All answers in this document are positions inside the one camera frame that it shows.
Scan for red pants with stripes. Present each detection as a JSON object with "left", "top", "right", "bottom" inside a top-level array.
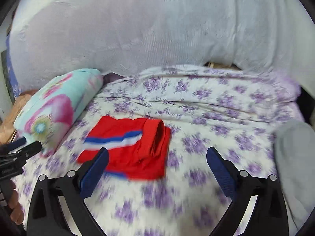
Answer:
[{"left": 76, "top": 116, "right": 171, "bottom": 180}]

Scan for person left hand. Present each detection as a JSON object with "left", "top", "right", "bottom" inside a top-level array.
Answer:
[{"left": 8, "top": 180, "right": 24, "bottom": 225}]

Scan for folded floral teal blanket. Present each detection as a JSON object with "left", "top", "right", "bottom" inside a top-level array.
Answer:
[{"left": 13, "top": 69, "right": 104, "bottom": 157}]

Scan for grey cloth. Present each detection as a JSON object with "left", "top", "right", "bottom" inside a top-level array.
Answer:
[{"left": 274, "top": 119, "right": 314, "bottom": 235}]

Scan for white mosquito net curtain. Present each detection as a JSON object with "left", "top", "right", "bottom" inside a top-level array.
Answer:
[{"left": 10, "top": 0, "right": 314, "bottom": 93}]

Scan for blue wall poster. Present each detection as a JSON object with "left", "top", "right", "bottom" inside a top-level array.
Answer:
[{"left": 6, "top": 34, "right": 22, "bottom": 98}]

